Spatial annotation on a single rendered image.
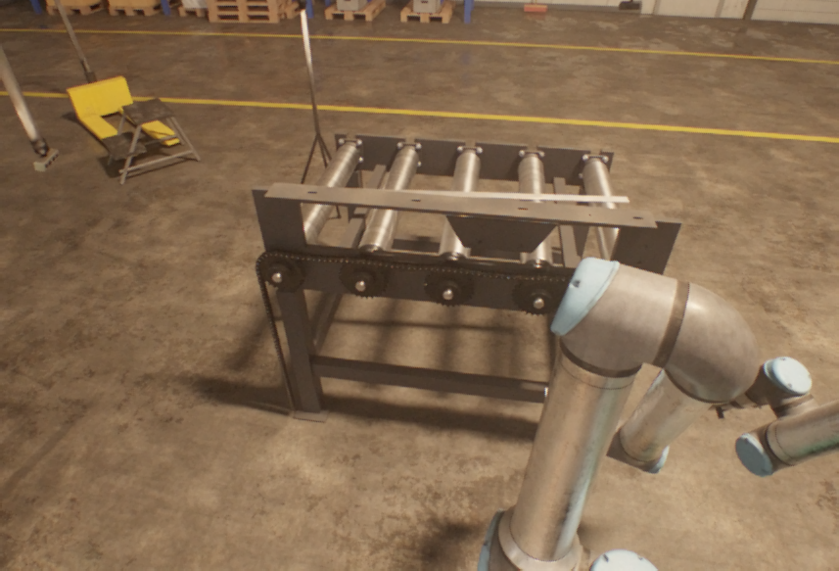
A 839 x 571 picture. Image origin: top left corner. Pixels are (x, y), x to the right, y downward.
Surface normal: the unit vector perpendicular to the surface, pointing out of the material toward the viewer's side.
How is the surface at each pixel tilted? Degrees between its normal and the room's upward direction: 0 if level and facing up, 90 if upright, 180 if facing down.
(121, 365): 0
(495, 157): 90
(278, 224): 90
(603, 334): 80
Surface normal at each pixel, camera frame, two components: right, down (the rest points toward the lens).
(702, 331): -0.05, -0.05
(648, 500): 0.00, -0.79
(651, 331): -0.41, 0.16
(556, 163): -0.14, 0.60
